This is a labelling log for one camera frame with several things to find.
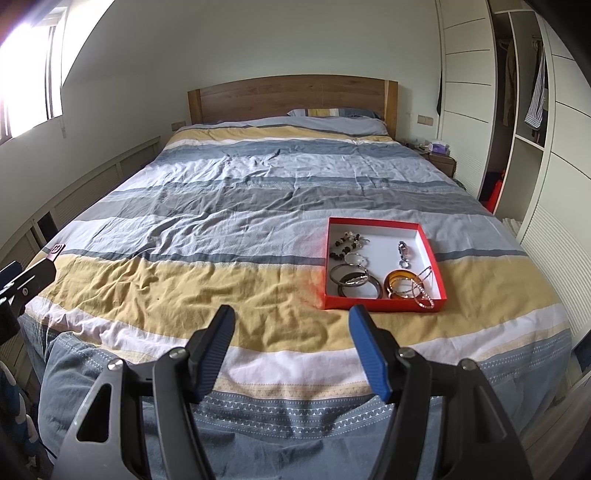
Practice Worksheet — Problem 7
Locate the blue white cloth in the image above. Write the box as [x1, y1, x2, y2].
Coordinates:
[0, 360, 40, 467]

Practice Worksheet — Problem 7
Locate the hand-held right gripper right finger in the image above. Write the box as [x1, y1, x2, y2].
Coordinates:
[348, 304, 527, 480]

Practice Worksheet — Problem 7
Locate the brown hanging garment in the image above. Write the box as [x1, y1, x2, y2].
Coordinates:
[501, 41, 519, 127]

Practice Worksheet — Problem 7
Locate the silver chain necklace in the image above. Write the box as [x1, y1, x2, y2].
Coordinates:
[410, 267, 437, 311]

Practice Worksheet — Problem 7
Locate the dark brown bangle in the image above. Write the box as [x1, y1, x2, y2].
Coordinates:
[338, 272, 384, 299]

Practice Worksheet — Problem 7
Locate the amber bangle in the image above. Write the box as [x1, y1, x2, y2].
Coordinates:
[384, 271, 420, 300]

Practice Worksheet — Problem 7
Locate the wooden nightstand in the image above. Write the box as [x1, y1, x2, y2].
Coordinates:
[406, 138, 458, 178]

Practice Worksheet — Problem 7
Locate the red cardboard box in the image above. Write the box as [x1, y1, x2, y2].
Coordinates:
[321, 217, 448, 311]

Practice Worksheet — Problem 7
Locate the red bag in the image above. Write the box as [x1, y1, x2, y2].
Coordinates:
[479, 170, 503, 209]

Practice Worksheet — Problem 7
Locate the striped pillow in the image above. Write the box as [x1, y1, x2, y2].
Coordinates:
[287, 107, 385, 121]

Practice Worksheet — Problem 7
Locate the black bead bracelet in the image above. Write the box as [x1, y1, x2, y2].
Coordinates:
[330, 232, 370, 260]

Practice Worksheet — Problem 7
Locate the window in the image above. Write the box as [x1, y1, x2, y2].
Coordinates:
[0, 9, 70, 139]

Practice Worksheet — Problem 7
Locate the white wardrobe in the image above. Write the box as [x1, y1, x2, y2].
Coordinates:
[434, 0, 591, 333]

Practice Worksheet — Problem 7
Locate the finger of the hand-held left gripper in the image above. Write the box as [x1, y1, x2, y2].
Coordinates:
[0, 257, 58, 308]

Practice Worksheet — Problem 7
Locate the large silver hoop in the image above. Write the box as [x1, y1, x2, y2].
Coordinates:
[329, 264, 370, 287]

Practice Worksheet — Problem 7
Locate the striped duvet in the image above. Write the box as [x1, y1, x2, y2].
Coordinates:
[21, 115, 573, 480]

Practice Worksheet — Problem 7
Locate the striped hanging shirt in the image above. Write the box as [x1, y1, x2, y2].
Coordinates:
[524, 44, 549, 132]

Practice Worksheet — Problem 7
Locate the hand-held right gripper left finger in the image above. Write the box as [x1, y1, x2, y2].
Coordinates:
[51, 304, 237, 480]

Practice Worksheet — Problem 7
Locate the wooden bed headboard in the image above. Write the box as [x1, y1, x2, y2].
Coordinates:
[187, 75, 399, 139]

